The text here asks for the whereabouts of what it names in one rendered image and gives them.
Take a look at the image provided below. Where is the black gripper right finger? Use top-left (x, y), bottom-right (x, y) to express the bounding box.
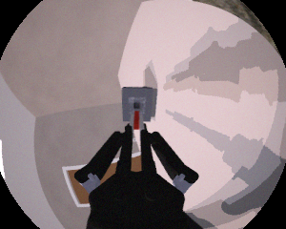
top-left (139, 114), bottom-right (199, 201)

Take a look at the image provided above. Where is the dark red cylinder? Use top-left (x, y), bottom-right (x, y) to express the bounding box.
top-left (133, 111), bottom-right (139, 130)

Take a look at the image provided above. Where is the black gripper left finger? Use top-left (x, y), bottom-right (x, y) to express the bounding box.
top-left (74, 114), bottom-right (134, 201)

